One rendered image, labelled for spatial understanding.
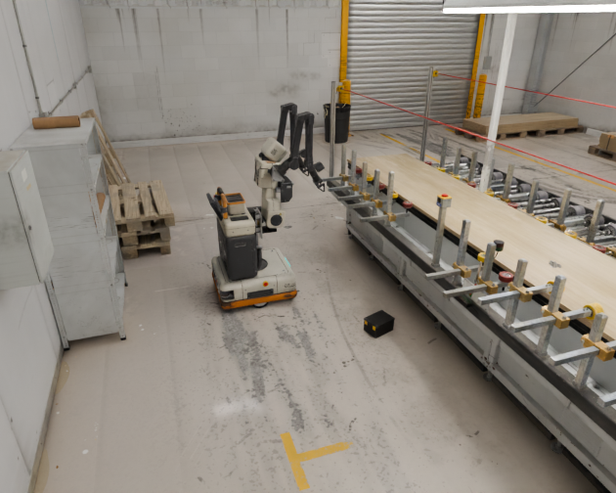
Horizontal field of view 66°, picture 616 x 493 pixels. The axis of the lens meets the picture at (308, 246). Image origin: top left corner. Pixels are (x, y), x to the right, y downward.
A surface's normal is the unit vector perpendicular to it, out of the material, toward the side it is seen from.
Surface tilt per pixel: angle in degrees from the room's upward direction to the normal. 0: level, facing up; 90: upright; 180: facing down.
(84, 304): 90
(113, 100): 90
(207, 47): 90
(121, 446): 0
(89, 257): 90
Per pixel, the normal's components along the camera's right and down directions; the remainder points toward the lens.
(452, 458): 0.00, -0.90
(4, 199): 0.31, 0.42
